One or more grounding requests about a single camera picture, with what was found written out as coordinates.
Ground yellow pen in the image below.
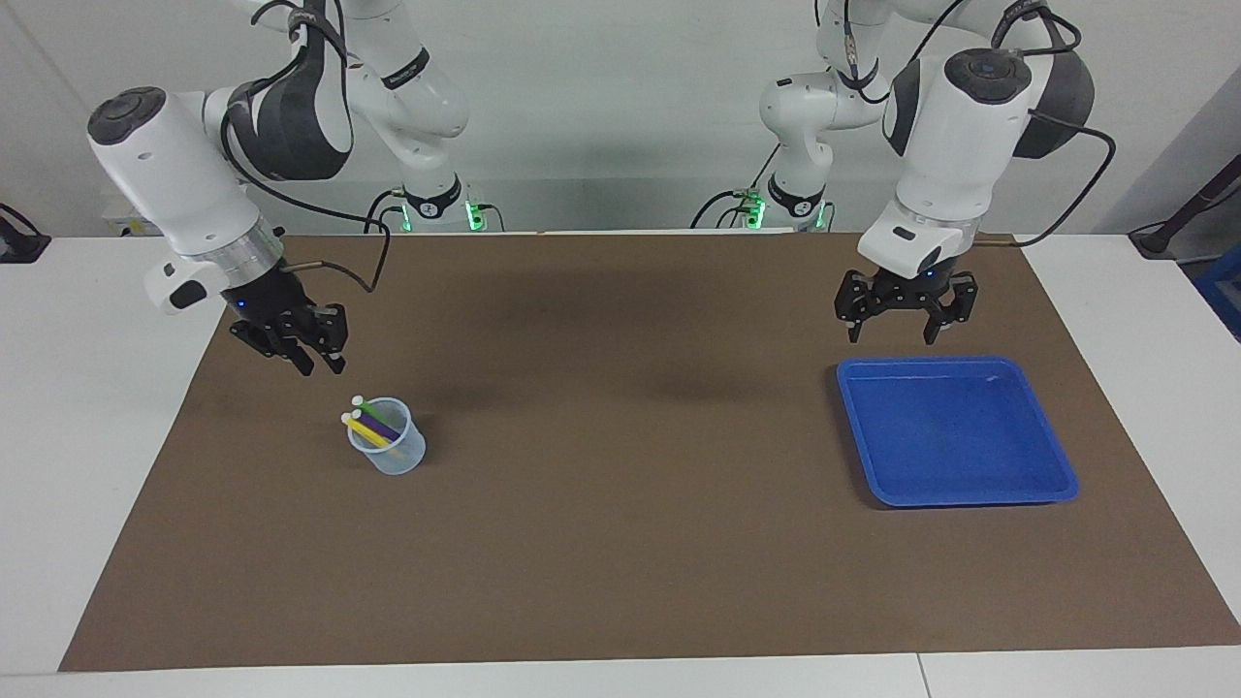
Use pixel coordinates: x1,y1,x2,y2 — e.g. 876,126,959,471
340,413,391,449

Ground purple pen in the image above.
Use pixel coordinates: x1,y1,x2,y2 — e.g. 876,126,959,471
351,408,402,443

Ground blue plastic tray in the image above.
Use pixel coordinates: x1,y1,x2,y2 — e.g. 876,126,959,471
836,356,1080,509

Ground translucent plastic cup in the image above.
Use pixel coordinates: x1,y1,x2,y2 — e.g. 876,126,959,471
347,397,427,477

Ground white power box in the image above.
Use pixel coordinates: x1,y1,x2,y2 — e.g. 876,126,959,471
102,199,166,238

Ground black angled stand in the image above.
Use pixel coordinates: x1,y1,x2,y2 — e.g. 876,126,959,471
1130,155,1241,261

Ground brown table mat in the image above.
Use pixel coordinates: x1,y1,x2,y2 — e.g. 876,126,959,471
58,231,1241,672

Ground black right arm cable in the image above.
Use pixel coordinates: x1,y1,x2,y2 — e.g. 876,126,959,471
221,0,393,294

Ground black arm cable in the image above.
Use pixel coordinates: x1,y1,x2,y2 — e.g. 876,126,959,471
814,0,1118,249
221,0,393,294

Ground black right base cable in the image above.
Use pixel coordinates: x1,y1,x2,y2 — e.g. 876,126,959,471
364,189,403,234

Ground black base cable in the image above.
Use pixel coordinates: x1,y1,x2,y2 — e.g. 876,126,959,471
690,145,781,231
364,189,403,234

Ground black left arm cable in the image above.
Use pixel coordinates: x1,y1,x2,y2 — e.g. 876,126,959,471
814,0,1118,249

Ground black left base cable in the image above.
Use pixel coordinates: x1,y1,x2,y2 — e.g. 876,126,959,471
690,145,781,231

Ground black clamp mount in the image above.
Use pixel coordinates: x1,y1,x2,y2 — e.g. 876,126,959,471
0,204,51,265

